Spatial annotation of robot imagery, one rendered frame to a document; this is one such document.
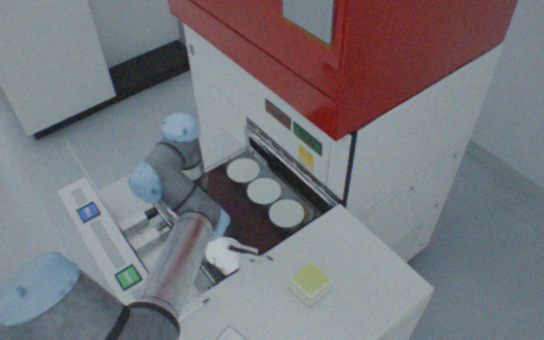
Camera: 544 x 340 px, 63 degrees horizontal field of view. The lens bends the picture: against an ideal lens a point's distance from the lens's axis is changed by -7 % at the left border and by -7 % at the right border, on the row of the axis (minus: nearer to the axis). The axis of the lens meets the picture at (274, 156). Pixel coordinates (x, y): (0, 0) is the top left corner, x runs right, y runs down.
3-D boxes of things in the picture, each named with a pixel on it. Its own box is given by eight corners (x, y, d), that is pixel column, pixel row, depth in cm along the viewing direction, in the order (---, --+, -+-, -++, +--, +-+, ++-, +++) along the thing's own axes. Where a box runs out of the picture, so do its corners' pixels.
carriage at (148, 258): (145, 220, 140) (142, 214, 138) (209, 308, 120) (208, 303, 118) (121, 232, 137) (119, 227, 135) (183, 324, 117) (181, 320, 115)
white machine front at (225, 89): (200, 96, 186) (187, 7, 158) (342, 228, 141) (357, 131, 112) (193, 99, 185) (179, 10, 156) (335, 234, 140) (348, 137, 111)
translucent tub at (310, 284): (310, 272, 114) (311, 257, 110) (331, 292, 110) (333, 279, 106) (288, 290, 111) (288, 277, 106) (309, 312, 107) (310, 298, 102)
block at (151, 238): (156, 233, 133) (153, 227, 131) (161, 241, 132) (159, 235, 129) (132, 247, 130) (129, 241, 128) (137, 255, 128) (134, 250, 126)
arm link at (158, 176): (175, 212, 90) (204, 173, 97) (131, 172, 87) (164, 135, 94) (159, 221, 96) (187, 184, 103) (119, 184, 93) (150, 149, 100)
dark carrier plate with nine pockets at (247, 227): (248, 151, 154) (248, 149, 154) (318, 217, 135) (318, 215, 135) (155, 201, 140) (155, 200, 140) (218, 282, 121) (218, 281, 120)
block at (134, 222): (144, 216, 138) (141, 210, 136) (149, 222, 136) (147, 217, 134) (119, 228, 135) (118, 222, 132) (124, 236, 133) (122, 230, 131)
